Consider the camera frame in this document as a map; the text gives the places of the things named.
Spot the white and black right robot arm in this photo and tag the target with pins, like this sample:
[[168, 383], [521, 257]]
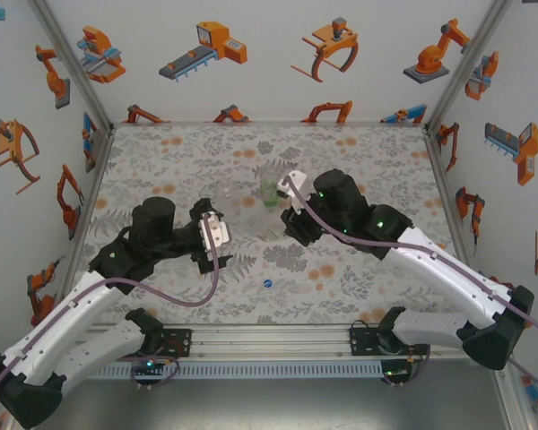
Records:
[[453, 273]]

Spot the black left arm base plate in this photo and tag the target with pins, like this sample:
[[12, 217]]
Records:
[[181, 342]]

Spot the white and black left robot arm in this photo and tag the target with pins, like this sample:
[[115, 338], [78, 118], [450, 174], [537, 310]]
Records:
[[63, 313]]

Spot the floral patterned tablecloth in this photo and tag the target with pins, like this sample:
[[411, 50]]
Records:
[[341, 148]]

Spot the thin aluminium table rail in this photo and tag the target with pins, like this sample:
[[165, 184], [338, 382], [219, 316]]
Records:
[[269, 123]]

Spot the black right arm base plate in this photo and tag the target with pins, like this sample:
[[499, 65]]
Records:
[[361, 342]]

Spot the aluminium frame leg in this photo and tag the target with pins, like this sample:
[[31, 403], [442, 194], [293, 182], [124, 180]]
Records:
[[512, 394]]

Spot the blue bottle cap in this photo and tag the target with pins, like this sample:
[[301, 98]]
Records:
[[266, 283]]

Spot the aluminium table side rail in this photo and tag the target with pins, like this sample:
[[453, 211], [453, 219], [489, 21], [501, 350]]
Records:
[[104, 152], [455, 224]]

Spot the circuit board with green light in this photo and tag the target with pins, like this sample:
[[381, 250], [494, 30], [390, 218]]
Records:
[[149, 364], [396, 372]]

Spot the clear unlabelled plastic bottle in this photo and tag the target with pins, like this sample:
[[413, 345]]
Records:
[[229, 196]]

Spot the aluminium frame post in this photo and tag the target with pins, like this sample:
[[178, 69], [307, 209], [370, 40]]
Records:
[[467, 65], [75, 65]]

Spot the wide aluminium frame rail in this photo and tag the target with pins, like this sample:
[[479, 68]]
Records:
[[273, 342]]

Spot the clear bottle lime green label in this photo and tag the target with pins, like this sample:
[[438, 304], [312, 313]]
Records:
[[266, 190]]

